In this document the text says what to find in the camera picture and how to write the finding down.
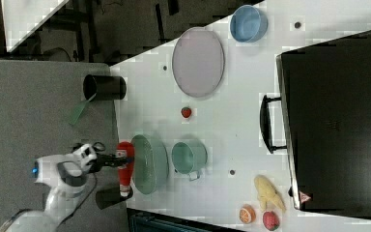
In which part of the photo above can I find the silver toaster oven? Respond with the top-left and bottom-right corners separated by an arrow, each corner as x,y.
276,30 -> 371,219

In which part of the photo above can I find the black cylinder holder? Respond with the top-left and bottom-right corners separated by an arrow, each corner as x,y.
83,74 -> 127,102

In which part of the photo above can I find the red toy strawberry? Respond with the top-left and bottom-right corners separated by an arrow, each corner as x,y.
181,107 -> 192,118

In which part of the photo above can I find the red toy fruit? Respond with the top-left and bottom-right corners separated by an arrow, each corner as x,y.
263,211 -> 280,231

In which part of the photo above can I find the orange slice toy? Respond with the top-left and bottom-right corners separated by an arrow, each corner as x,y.
239,204 -> 256,224

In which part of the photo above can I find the blue cup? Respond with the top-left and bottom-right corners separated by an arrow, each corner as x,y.
230,5 -> 268,43

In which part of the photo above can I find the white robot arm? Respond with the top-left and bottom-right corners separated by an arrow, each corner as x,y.
0,142 -> 134,232

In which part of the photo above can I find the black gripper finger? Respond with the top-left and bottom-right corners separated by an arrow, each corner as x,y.
103,156 -> 133,168

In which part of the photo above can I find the yellow toy banana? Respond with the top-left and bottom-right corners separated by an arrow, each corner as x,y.
254,175 -> 286,213

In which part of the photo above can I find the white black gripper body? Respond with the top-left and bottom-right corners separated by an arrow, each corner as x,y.
72,143 -> 105,173

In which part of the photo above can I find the round grey plate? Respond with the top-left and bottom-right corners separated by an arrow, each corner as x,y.
172,27 -> 225,98

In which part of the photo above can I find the black cylinder cup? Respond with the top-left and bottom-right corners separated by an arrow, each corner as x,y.
96,188 -> 133,210

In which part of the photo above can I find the red ketchup bottle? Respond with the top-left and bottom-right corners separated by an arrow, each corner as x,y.
116,141 -> 134,197

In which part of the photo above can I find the green slotted spatula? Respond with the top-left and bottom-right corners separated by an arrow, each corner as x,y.
68,94 -> 96,126

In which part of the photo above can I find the green oval strainer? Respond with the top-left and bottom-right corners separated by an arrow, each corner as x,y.
131,134 -> 169,195

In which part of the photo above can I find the green metal cup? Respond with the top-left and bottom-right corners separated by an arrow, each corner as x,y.
171,139 -> 208,182

